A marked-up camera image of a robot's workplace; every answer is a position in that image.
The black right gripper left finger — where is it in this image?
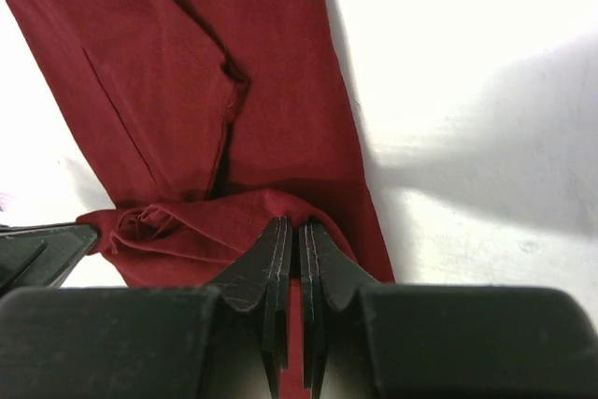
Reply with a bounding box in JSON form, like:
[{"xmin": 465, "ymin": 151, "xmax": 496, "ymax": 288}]
[{"xmin": 1, "ymin": 218, "xmax": 292, "ymax": 398}]

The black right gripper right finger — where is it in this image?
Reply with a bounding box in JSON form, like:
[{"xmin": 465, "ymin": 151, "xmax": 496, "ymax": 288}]
[{"xmin": 298, "ymin": 221, "xmax": 597, "ymax": 398}]

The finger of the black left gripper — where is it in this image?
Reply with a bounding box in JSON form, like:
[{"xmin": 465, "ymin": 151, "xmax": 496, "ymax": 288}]
[{"xmin": 1, "ymin": 223, "xmax": 100, "ymax": 290}]

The dark maroon t-shirt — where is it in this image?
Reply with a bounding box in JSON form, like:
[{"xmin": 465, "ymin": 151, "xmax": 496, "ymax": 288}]
[{"xmin": 6, "ymin": 0, "xmax": 393, "ymax": 398}]

